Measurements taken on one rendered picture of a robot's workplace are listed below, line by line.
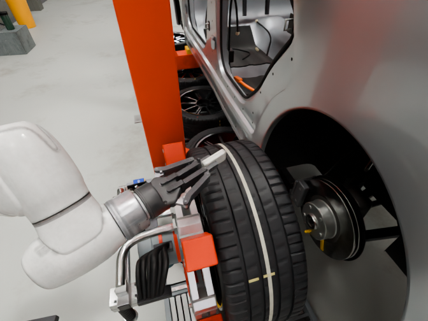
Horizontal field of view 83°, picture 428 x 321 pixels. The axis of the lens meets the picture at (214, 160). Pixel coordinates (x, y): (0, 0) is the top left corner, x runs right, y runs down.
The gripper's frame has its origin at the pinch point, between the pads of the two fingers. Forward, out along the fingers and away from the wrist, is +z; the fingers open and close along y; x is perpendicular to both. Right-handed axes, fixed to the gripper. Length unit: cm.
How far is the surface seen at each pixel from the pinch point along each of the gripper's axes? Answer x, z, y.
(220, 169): -9.4, 4.8, -2.1
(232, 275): -17.7, -10.4, 19.8
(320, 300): -125, 50, 51
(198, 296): -26.0, -18.6, 16.7
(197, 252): -10.5, -15.1, 12.1
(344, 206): -26, 37, 27
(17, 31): -142, 10, -549
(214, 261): -11.9, -12.9, 15.9
